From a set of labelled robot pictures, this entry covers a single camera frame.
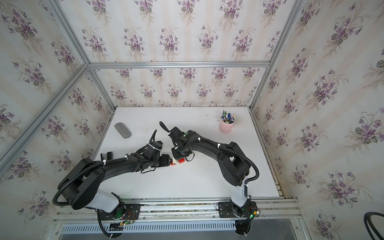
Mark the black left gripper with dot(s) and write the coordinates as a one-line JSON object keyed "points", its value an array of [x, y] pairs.
{"points": [[166, 161]]}

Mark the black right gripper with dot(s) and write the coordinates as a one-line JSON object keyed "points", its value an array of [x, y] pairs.
{"points": [[176, 156]]}

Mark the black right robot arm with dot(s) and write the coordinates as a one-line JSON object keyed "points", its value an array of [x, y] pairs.
{"points": [[237, 169]]}

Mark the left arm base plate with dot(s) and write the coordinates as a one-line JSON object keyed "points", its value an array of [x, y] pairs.
{"points": [[128, 212]]}

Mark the black chair edge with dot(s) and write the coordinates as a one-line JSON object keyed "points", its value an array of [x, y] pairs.
{"points": [[373, 232]]}

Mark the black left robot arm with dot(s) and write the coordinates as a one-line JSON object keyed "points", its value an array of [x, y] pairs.
{"points": [[80, 187]]}

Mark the aluminium mounting rail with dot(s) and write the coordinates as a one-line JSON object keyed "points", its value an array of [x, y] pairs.
{"points": [[162, 210]]}

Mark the pink pen cup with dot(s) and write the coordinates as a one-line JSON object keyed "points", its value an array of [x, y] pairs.
{"points": [[226, 127]]}

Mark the grey whiteboard eraser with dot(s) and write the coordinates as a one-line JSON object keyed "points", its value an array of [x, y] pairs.
{"points": [[123, 130]]}

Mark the coloured pens in cup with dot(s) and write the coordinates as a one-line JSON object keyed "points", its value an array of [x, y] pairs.
{"points": [[227, 118]]}

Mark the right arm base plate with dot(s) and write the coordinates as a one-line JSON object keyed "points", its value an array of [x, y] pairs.
{"points": [[230, 210]]}

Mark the white slotted cable duct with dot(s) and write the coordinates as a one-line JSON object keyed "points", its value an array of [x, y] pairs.
{"points": [[149, 227]]}

